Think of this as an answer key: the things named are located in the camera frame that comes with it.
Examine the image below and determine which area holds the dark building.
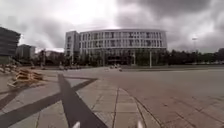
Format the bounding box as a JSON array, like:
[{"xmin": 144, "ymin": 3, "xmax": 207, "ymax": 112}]
[{"xmin": 0, "ymin": 26, "xmax": 22, "ymax": 60}]

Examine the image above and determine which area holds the pale pole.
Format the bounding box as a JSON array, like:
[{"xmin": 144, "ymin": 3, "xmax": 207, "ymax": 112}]
[{"xmin": 148, "ymin": 49, "xmax": 153, "ymax": 69}]

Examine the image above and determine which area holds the large white building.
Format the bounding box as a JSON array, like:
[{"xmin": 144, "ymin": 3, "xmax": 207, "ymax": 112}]
[{"xmin": 64, "ymin": 28, "xmax": 168, "ymax": 66}]

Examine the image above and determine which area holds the row of trees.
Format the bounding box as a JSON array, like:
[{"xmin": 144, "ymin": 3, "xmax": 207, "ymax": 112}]
[{"xmin": 13, "ymin": 47, "xmax": 224, "ymax": 67}]

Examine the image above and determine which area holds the tall floodlight pole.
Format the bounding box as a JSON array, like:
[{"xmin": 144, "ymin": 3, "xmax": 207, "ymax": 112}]
[{"xmin": 191, "ymin": 36, "xmax": 198, "ymax": 63}]

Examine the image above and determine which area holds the low grey building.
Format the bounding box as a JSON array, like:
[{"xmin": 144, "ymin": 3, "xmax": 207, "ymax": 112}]
[{"xmin": 15, "ymin": 44, "xmax": 37, "ymax": 61}]

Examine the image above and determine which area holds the robot's own part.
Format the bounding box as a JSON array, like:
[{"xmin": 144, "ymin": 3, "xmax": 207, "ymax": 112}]
[
  {"xmin": 136, "ymin": 120, "xmax": 145, "ymax": 128},
  {"xmin": 72, "ymin": 121, "xmax": 81, "ymax": 128}
]

